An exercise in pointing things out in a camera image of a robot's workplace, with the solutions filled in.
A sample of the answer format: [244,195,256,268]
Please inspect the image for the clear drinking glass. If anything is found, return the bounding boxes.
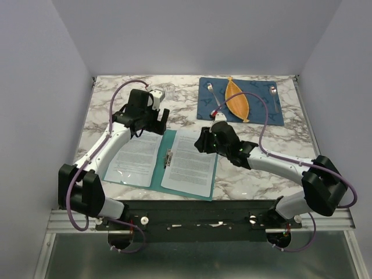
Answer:
[162,83,176,100]

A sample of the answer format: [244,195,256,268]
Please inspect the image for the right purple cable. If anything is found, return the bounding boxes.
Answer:
[210,92,359,252]

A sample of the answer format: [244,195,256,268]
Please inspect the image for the blue placemat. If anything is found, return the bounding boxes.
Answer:
[196,77,284,126]

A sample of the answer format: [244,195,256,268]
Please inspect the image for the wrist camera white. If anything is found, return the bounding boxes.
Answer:
[213,112,227,123]
[149,90,165,110]

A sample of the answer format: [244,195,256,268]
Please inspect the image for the white printed paper files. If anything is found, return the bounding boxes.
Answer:
[161,130,217,201]

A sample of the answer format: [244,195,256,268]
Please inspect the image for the silver folder clip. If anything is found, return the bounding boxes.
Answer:
[164,149,173,169]

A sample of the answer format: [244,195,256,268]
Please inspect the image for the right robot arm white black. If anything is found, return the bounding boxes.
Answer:
[194,121,349,228]

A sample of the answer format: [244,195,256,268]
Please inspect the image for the purple cable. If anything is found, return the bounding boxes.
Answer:
[66,80,149,253]
[210,92,359,252]

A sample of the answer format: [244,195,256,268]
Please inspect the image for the orange leaf-shaped dish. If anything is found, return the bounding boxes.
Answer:
[225,77,249,123]

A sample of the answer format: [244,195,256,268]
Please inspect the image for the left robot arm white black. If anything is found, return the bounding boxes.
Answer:
[58,89,170,230]

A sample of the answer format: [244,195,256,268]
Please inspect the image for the teal green folder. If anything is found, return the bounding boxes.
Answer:
[102,129,219,202]

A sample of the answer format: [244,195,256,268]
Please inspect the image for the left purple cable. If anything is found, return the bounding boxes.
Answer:
[66,80,149,253]

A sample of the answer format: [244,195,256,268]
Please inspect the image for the silver spoon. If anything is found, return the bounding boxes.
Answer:
[270,85,280,113]

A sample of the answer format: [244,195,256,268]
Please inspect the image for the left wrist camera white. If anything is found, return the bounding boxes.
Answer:
[149,90,165,110]

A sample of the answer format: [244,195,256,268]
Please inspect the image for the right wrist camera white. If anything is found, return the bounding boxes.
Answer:
[213,112,227,123]

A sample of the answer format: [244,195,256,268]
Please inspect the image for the silver fork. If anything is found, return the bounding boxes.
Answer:
[207,83,220,108]

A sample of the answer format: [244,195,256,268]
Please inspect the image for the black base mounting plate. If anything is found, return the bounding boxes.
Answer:
[59,199,323,243]

